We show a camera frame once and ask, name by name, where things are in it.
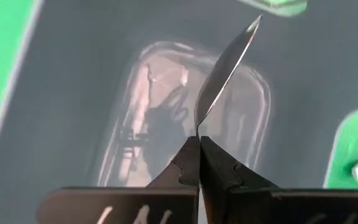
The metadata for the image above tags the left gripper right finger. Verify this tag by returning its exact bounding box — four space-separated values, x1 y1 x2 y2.
200 136 358 224

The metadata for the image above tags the orange-handled metal spoon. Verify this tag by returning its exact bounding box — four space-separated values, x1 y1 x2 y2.
194 14 263 138

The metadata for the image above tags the blue-grey plastic bin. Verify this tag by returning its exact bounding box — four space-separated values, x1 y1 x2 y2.
0 0 358 224

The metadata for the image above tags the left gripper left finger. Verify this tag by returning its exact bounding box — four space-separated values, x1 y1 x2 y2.
37 136 201 224

